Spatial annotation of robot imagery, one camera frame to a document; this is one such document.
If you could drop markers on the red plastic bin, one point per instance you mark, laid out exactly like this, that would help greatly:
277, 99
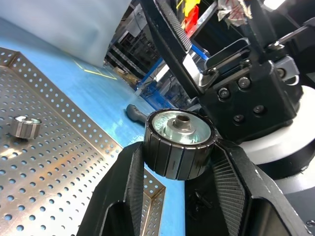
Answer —
192, 22

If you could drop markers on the small black plastic object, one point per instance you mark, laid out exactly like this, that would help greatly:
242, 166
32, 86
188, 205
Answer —
134, 113

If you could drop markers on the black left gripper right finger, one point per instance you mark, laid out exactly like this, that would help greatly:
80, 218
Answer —
248, 201

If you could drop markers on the crumpled white paper scrap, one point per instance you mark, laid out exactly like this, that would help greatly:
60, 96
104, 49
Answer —
233, 12

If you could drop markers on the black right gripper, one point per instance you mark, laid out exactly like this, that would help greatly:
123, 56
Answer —
248, 108

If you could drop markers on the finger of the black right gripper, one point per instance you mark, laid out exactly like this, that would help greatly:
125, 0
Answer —
167, 41

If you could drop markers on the perforated metal tray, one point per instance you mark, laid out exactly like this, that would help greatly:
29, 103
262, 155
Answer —
49, 159

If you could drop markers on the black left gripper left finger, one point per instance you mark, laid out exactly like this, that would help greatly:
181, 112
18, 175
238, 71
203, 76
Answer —
118, 196

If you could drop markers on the yellow tape floor mark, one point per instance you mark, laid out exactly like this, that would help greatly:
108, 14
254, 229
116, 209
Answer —
98, 71

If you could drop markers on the dark metal shelving rack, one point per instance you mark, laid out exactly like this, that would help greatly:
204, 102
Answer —
137, 49

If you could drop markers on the pale plastic sheet curtain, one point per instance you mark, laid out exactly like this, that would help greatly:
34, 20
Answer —
61, 24

